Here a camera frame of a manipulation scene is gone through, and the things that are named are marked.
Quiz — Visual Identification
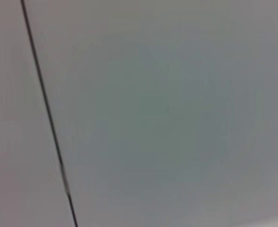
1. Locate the thin dark panel seam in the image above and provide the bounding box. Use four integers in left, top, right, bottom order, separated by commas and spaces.
19, 0, 79, 227

